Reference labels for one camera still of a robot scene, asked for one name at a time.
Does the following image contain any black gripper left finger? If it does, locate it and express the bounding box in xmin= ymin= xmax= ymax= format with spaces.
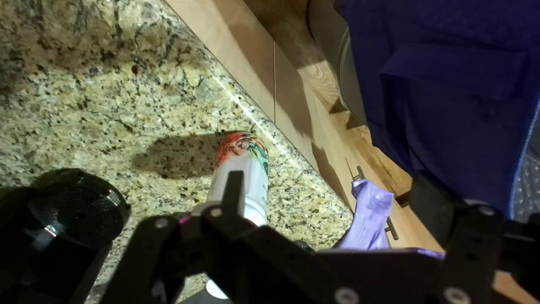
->
xmin=100 ymin=169 xmax=317 ymax=304

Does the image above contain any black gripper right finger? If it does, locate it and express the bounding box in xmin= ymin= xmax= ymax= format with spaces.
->
xmin=407 ymin=172 xmax=540 ymax=304

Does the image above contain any white bottle with colourful print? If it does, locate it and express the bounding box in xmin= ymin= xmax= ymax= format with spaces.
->
xmin=191 ymin=130 xmax=274 ymax=300

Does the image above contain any lavender purple cloth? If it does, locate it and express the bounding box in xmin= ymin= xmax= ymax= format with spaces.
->
xmin=334 ymin=177 xmax=446 ymax=260

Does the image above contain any black coffee maker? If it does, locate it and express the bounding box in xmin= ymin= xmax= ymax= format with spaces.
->
xmin=0 ymin=167 xmax=133 ymax=304

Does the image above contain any dark blue cloth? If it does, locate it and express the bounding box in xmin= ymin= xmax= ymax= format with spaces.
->
xmin=334 ymin=0 xmax=540 ymax=218

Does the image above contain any stainless steel trash can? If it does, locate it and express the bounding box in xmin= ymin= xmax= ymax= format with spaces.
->
xmin=306 ymin=0 xmax=368 ymax=126

